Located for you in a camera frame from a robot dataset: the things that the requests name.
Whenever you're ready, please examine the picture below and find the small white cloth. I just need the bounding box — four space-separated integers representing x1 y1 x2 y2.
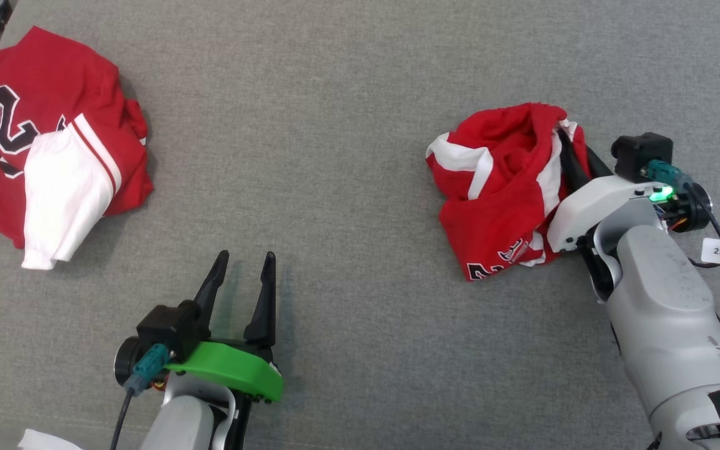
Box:
18 429 83 450

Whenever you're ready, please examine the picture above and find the red white striped jersey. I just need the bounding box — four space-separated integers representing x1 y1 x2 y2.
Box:
426 103 592 282

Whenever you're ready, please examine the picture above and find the teal right cable connector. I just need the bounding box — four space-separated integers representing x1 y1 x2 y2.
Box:
641 160 695 188

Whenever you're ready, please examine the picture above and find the red jersey with number print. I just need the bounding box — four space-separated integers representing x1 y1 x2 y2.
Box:
0 26 154 271

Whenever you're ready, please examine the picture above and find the grey fabric sofa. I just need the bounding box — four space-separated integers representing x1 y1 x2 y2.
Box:
0 0 720 450

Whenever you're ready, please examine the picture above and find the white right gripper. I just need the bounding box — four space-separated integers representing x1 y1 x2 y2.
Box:
546 128 714 304

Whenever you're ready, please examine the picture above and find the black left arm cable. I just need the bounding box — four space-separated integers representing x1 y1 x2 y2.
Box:
110 387 137 450

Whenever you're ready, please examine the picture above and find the teal cable connector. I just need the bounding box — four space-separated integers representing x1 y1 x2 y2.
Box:
126 344 171 396
641 160 695 188

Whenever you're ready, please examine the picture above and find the teal left cable connector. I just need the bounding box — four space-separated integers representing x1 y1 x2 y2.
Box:
126 344 171 396

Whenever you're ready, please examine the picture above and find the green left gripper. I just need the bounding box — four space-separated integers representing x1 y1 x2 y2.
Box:
114 250 284 450

